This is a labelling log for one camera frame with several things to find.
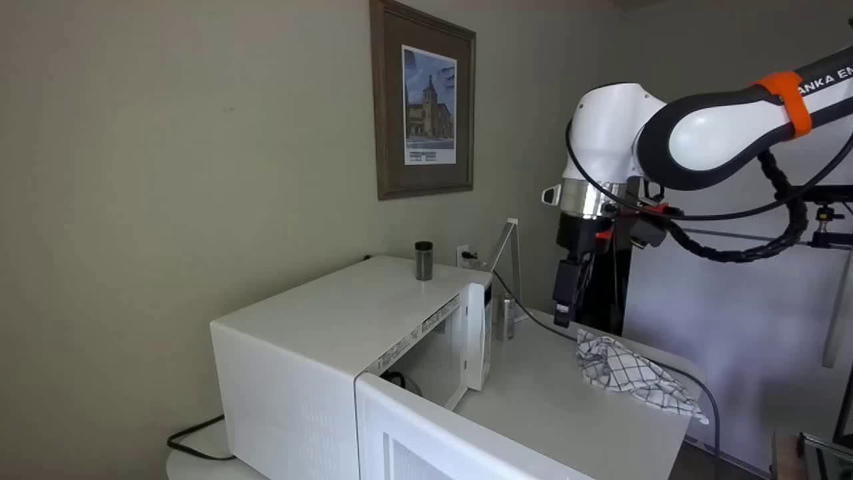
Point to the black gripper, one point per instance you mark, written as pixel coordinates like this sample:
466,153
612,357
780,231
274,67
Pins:
582,235

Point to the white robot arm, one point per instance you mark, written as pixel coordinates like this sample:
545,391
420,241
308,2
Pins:
613,123

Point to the white microwave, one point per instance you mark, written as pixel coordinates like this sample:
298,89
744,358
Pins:
301,357

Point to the silver drink can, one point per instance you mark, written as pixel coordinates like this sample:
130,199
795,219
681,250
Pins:
508,321

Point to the grey metal strip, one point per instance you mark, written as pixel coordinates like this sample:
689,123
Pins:
501,241

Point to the white checkered cloth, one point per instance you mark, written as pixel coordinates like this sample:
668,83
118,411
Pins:
629,375

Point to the dark cylindrical tumbler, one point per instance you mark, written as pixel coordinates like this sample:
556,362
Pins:
424,261

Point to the white board panel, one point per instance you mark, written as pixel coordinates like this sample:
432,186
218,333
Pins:
756,329

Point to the framed church picture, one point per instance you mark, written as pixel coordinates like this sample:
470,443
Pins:
428,109

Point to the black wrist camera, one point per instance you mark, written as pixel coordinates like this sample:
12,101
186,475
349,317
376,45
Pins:
640,234

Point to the white wall outlet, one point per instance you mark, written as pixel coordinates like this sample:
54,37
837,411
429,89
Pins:
466,257

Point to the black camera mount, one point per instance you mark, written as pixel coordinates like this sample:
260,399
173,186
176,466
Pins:
826,218

